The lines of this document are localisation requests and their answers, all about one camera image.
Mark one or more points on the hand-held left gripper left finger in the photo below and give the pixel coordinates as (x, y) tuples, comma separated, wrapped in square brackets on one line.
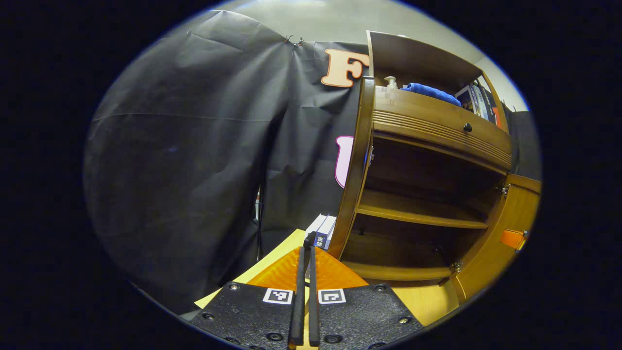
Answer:
[(297, 311)]

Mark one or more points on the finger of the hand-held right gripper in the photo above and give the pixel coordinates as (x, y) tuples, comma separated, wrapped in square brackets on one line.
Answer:
[(514, 239)]

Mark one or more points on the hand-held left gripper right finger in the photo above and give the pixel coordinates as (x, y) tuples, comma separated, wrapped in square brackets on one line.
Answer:
[(314, 311)]

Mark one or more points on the wooden shoe cabinet door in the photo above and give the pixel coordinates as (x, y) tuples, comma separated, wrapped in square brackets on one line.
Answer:
[(510, 209), (357, 160)]

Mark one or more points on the wooden double-door shoe cabinet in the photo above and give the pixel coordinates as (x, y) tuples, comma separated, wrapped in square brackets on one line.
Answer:
[(413, 53)]

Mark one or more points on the dark blue book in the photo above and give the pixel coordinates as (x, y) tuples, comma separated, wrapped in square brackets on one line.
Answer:
[(321, 240)]

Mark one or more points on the pale lavender book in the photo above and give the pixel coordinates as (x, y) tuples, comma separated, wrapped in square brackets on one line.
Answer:
[(331, 231)]

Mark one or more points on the wooden inner shelf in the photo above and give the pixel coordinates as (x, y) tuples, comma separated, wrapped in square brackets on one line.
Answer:
[(413, 206)]

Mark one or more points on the black book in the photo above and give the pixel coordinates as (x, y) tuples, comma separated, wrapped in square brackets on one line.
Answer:
[(492, 104)]

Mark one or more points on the pale grey book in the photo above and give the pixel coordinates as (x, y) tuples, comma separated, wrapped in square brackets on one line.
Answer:
[(482, 103)]

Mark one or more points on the grey hardcover book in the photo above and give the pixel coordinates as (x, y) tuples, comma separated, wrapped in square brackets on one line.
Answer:
[(467, 99)]

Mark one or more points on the wooden ribbed drawer front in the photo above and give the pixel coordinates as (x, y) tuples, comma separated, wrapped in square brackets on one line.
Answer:
[(427, 116)]

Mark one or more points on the folded blue towel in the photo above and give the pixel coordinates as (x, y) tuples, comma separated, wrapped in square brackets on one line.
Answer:
[(430, 92)]

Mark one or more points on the black backdrop cloth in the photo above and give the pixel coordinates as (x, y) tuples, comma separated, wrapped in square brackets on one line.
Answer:
[(184, 170)]

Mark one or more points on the white pump bottle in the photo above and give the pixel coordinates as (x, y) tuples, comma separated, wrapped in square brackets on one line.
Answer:
[(391, 82)]

